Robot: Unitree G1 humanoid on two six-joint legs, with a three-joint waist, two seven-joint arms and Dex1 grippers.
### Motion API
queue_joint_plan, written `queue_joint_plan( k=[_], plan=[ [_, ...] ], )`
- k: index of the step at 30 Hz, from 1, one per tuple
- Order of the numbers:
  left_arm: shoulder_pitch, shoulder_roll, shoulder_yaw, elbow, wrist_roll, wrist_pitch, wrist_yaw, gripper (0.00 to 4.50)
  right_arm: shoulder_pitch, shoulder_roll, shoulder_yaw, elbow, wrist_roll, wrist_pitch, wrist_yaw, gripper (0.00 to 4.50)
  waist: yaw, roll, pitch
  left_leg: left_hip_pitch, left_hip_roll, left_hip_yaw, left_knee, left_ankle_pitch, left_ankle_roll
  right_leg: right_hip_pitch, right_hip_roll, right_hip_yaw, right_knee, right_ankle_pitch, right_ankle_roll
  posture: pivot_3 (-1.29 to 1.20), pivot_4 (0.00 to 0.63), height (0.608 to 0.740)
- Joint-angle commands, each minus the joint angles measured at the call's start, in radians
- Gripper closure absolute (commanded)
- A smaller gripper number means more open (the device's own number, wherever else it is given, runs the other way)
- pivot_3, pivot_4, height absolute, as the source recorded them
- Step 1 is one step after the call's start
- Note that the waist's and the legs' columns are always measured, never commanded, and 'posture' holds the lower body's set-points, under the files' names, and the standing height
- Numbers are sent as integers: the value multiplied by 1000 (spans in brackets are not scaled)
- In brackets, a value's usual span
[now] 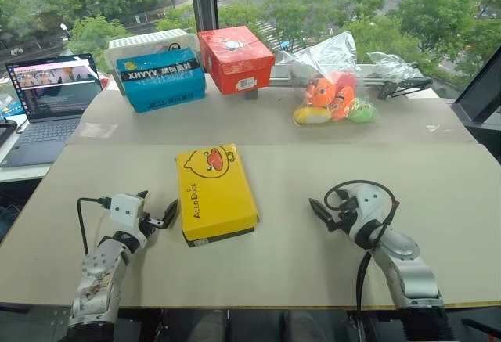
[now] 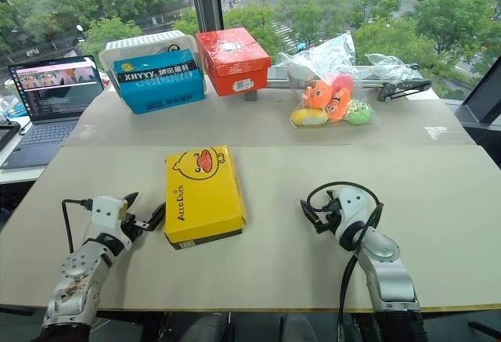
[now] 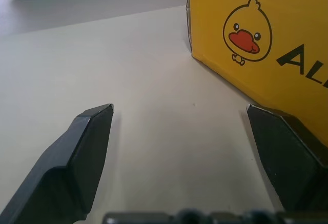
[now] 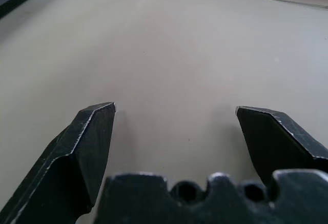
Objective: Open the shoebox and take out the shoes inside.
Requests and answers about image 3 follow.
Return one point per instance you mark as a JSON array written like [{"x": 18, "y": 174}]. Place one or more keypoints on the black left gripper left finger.
[{"x": 77, "y": 157}]

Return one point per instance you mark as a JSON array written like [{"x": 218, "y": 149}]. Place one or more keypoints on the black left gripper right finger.
[{"x": 284, "y": 157}]

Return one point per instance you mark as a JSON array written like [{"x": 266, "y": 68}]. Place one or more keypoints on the yellow duck cardboard box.
[{"x": 269, "y": 29}]

